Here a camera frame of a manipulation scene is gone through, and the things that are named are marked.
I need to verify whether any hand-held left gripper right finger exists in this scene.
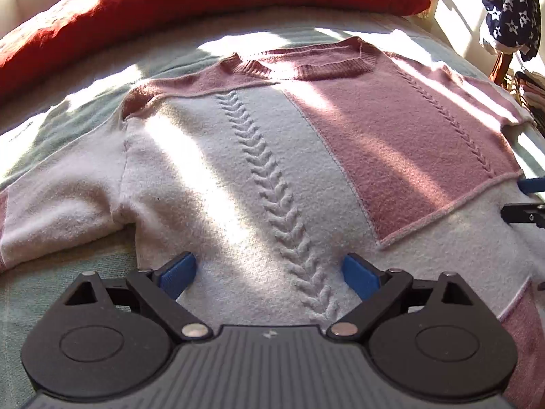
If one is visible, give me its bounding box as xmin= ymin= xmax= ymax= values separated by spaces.
xmin=328 ymin=253 xmax=477 ymax=342

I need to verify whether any green plaid blanket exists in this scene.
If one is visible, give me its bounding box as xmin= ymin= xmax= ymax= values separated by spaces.
xmin=0 ymin=6 xmax=545 ymax=409

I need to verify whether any pink and white knit sweater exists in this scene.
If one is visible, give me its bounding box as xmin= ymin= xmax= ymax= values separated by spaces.
xmin=0 ymin=36 xmax=545 ymax=409

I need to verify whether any brown wooden furniture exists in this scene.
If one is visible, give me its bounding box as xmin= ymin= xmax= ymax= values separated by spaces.
xmin=489 ymin=51 xmax=516 ymax=88

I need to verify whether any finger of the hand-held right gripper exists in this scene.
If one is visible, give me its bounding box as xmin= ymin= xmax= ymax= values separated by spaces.
xmin=518 ymin=178 xmax=545 ymax=195
xmin=501 ymin=204 xmax=545 ymax=227

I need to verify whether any navy star-printed cloth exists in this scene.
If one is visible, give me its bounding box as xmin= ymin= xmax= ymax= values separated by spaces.
xmin=479 ymin=0 xmax=542 ymax=61

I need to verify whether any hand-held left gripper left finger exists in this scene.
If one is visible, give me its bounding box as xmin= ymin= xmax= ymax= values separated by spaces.
xmin=64 ymin=251 xmax=214 ymax=342

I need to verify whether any red duvet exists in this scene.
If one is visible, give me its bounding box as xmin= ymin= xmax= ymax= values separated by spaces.
xmin=0 ymin=0 xmax=432 ymax=105

